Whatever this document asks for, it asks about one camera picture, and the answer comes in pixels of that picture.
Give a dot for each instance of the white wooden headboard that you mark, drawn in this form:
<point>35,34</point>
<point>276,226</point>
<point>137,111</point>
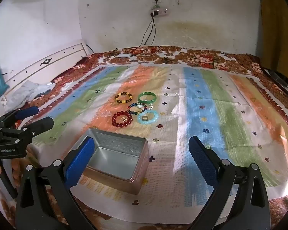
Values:
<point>46,69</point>

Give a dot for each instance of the yellow hanging cloth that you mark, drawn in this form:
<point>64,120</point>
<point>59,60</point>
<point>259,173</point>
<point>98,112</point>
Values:
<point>274,15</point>

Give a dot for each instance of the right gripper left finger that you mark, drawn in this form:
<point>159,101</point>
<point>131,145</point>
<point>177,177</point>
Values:
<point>34,210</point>

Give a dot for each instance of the crumpled grey cloth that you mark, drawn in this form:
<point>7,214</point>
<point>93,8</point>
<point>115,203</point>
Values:
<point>26,93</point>

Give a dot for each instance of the striped colourful mat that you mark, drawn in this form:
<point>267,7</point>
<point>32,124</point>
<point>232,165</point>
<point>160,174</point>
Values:
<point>227,112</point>

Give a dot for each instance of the green jade bangle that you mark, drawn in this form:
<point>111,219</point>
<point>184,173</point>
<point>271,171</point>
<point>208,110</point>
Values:
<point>147,97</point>

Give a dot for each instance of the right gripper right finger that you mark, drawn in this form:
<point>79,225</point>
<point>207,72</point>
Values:
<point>250,209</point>

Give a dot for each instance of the white power strip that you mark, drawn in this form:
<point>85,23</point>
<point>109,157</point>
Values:
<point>159,12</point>

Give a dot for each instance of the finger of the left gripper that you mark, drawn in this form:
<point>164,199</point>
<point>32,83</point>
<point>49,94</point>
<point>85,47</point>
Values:
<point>9,119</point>
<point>36,128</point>

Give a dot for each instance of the silver metal tin box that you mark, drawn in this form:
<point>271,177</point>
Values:
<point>118,161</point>

